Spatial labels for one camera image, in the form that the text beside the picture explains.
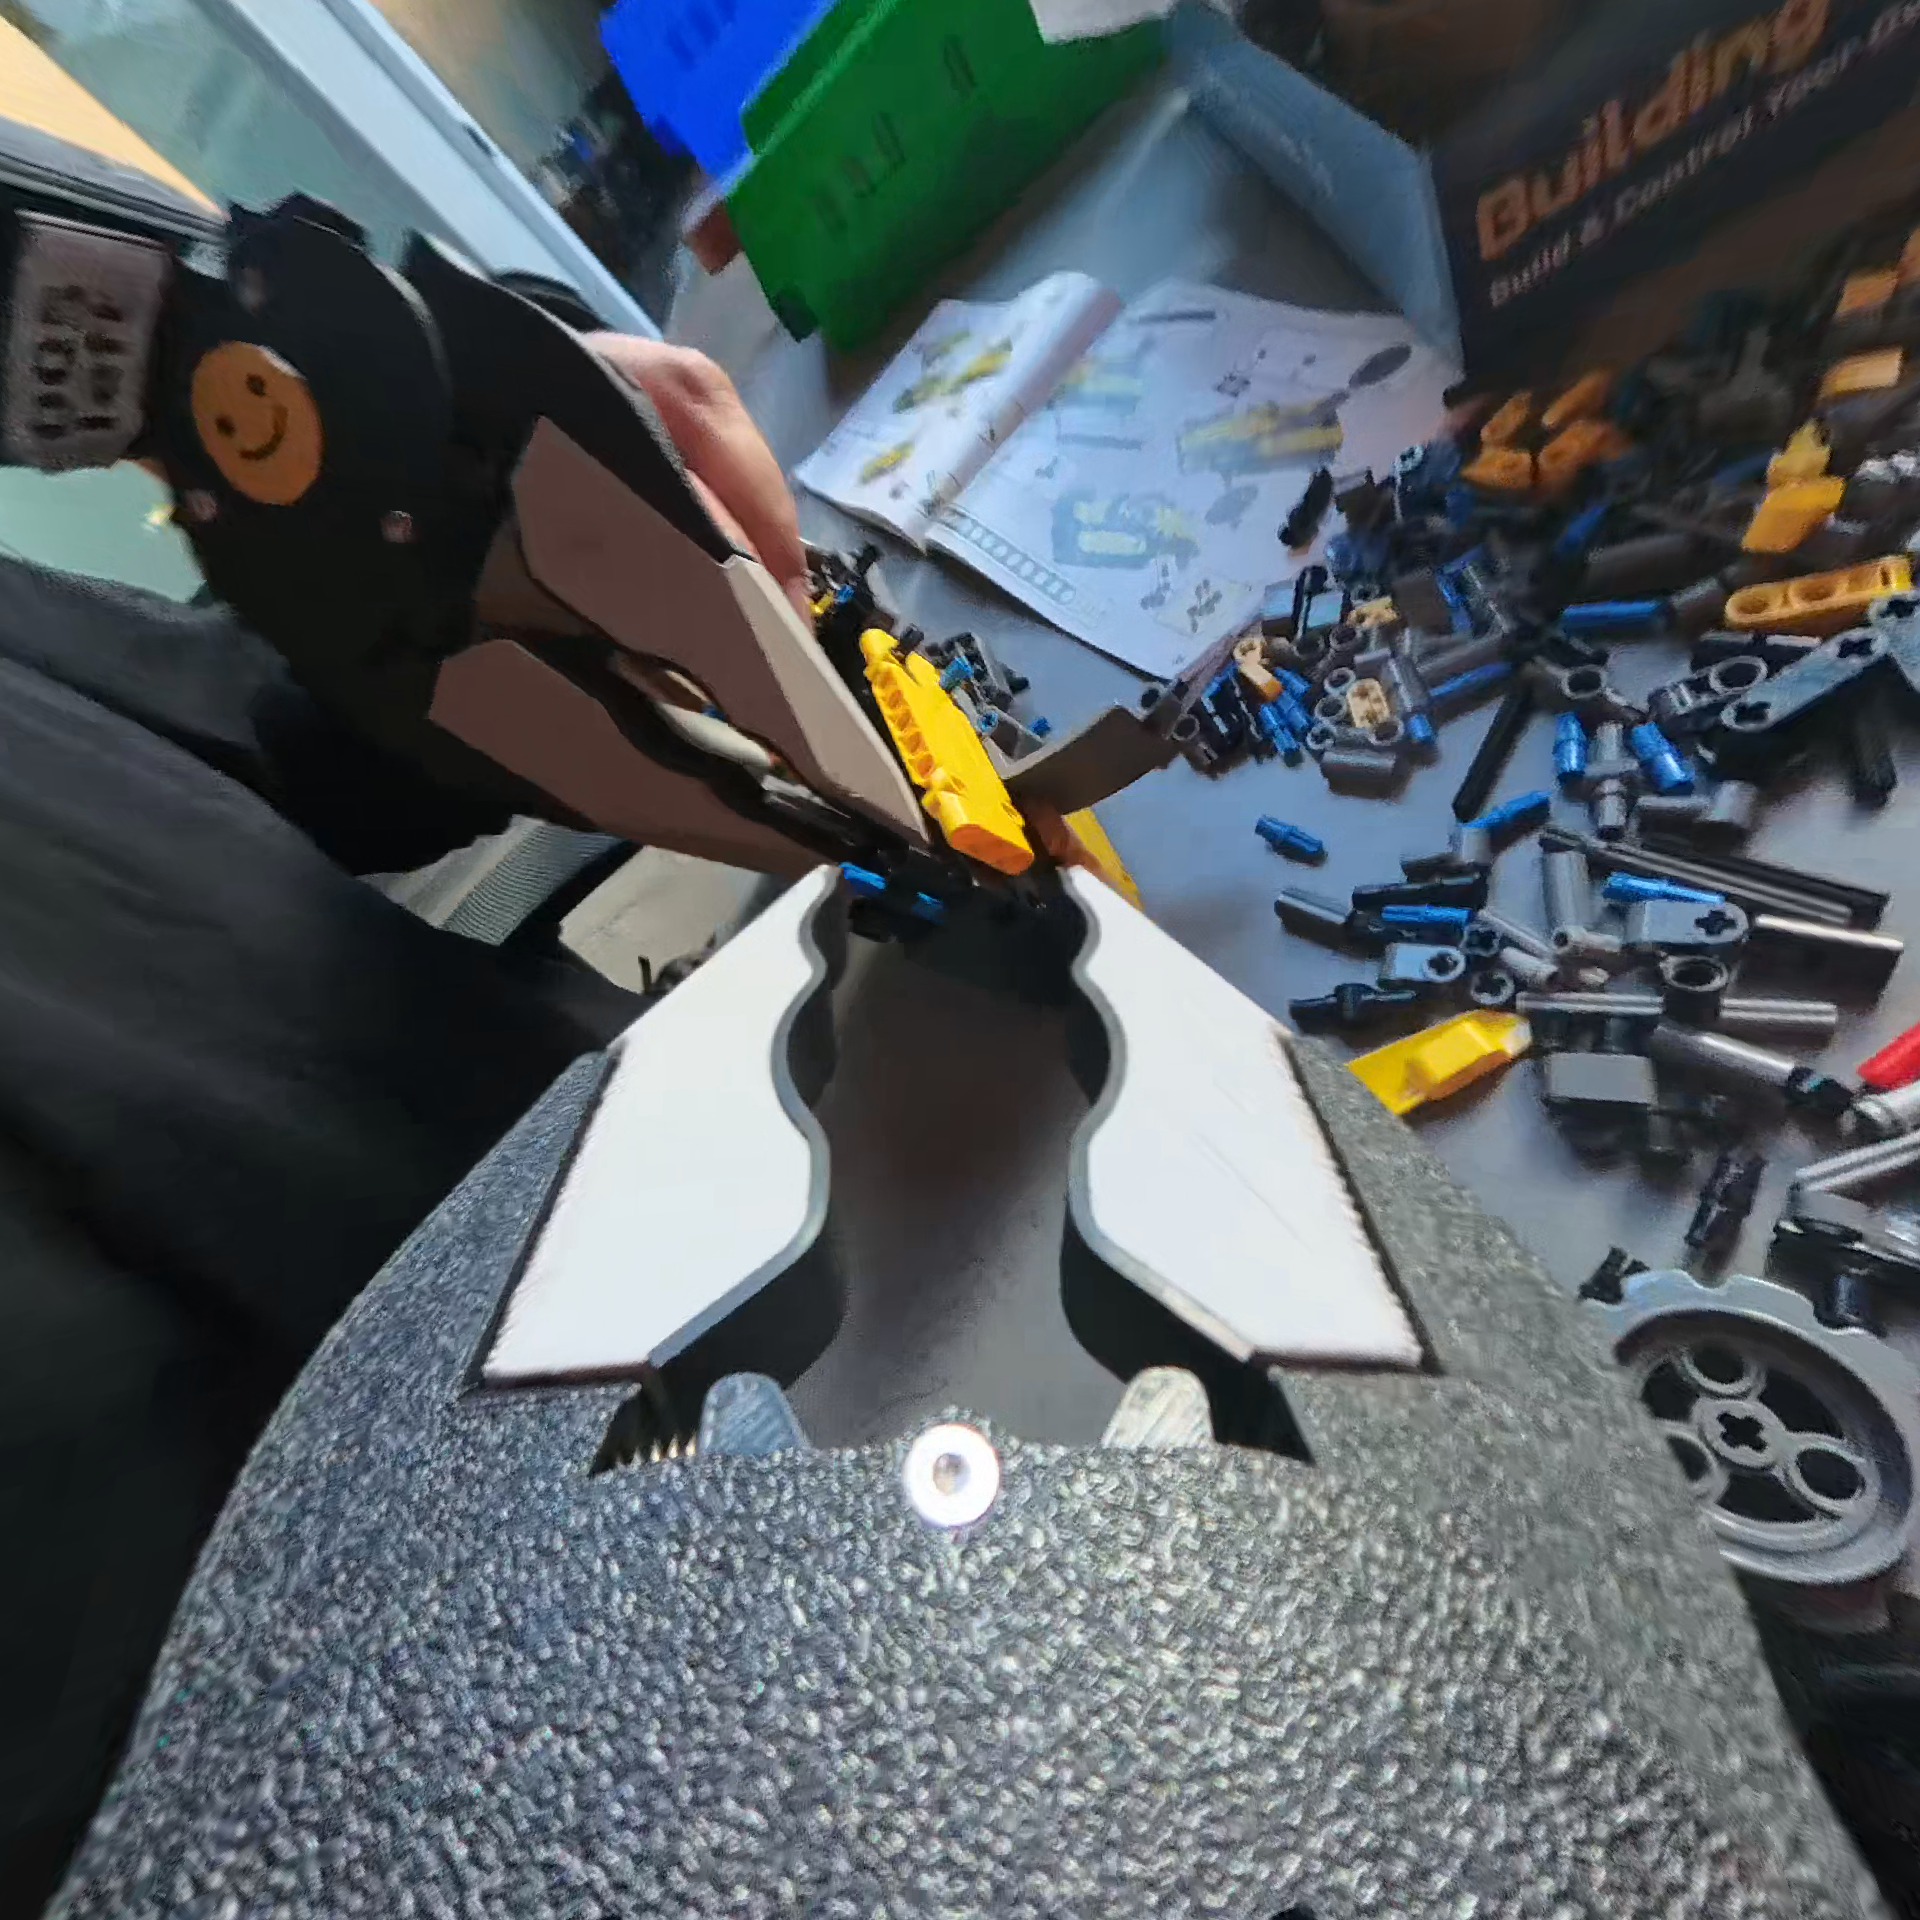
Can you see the black connector piece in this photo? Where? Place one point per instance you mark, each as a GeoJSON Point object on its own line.
{"type": "Point", "coordinates": [885, 888]}

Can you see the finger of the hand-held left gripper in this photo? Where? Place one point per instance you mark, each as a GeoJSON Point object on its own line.
{"type": "Point", "coordinates": [570, 735]}
{"type": "Point", "coordinates": [690, 616]}

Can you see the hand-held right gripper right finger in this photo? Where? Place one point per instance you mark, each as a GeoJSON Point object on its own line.
{"type": "Point", "coordinates": [1243, 1184]}

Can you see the person's left forearm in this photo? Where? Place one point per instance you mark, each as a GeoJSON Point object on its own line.
{"type": "Point", "coordinates": [149, 721]}

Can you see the green plastic bin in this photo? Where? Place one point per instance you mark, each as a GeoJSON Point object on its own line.
{"type": "Point", "coordinates": [931, 149]}

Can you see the blue plastic bin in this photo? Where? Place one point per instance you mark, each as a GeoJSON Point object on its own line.
{"type": "Point", "coordinates": [690, 77]}

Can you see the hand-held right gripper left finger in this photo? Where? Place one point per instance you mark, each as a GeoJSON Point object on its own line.
{"type": "Point", "coordinates": [674, 1200]}

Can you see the grey desk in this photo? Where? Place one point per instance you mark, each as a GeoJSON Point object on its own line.
{"type": "Point", "coordinates": [1201, 870]}

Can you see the open instruction booklet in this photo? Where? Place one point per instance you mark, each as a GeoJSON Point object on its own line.
{"type": "Point", "coordinates": [1125, 450]}

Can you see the pile of loose building pieces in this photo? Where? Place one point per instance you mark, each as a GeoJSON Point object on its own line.
{"type": "Point", "coordinates": [1650, 901]}

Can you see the yellow grey brick vehicle model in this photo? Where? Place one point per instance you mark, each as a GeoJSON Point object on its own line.
{"type": "Point", "coordinates": [945, 751]}

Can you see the person's left hand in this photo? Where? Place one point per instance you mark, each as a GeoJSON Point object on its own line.
{"type": "Point", "coordinates": [721, 450]}

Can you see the blue cardboard kit box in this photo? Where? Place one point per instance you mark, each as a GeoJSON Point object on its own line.
{"type": "Point", "coordinates": [1650, 194]}

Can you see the person's black jacket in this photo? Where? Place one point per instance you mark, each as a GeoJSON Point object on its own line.
{"type": "Point", "coordinates": [224, 1125]}

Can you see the clear plastic bag of parts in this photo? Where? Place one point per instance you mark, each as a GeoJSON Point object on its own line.
{"type": "Point", "coordinates": [1095, 11]}

